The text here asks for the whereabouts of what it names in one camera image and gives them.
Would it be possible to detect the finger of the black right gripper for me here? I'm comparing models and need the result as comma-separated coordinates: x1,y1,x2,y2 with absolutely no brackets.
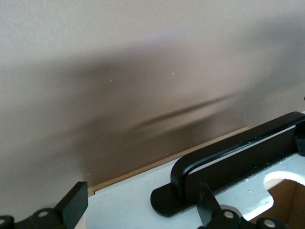
295,133,305,156

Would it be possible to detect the black metal drawer handle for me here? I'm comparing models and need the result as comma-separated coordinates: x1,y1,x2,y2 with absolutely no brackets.
150,111,305,218

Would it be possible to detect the white-fronted wooden drawer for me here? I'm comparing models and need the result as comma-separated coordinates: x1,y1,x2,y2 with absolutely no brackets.
78,110,305,229

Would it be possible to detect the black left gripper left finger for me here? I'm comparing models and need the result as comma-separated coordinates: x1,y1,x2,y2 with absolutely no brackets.
0,181,89,229

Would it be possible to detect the brown table cover sheet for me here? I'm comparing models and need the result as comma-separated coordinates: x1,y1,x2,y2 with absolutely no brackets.
0,0,305,229

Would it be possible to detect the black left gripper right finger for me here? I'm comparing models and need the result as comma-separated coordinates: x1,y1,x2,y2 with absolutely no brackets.
196,182,295,229

